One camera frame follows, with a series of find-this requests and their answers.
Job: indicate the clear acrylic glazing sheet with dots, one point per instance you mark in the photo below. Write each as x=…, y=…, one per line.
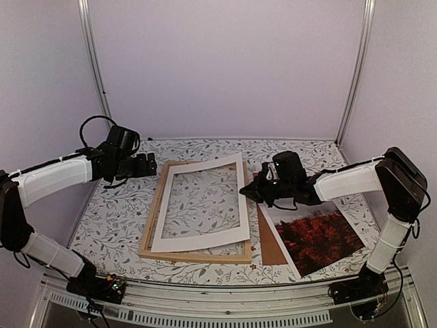
x=202, y=202

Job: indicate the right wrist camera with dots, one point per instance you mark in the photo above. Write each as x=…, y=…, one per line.
x=288, y=166

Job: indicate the floral patterned table mat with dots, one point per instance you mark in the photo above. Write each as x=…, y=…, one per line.
x=109, y=233

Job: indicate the right aluminium corner post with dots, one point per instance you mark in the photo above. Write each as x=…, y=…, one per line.
x=363, y=43

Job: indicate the left aluminium corner post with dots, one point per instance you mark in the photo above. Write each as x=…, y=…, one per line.
x=90, y=45

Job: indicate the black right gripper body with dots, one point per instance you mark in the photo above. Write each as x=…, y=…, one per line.
x=277, y=190

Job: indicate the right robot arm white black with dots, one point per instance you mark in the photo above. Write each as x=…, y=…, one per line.
x=393, y=173

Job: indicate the white mat board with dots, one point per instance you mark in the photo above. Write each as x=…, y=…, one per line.
x=234, y=235

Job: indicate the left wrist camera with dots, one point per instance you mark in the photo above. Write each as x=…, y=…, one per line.
x=122, y=141

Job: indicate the red forest landscape photo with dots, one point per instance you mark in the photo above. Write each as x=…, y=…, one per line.
x=311, y=237

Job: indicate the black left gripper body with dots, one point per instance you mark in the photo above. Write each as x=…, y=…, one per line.
x=127, y=169

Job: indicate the aluminium front rail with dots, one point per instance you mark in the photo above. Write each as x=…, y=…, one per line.
x=153, y=304

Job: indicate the light wooden picture frame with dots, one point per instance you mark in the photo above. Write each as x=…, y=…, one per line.
x=145, y=251

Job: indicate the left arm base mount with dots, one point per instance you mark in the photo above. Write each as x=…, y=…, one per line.
x=110, y=288

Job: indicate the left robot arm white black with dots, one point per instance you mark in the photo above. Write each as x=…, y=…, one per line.
x=38, y=207

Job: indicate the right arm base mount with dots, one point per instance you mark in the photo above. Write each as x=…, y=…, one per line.
x=367, y=284

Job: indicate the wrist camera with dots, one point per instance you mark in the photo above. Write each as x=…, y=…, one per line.
x=122, y=141
x=288, y=166

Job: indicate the aluminium corner post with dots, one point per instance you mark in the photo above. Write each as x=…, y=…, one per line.
x=363, y=43
x=90, y=45

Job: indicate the brown backing board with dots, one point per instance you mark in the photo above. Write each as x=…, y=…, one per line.
x=271, y=252

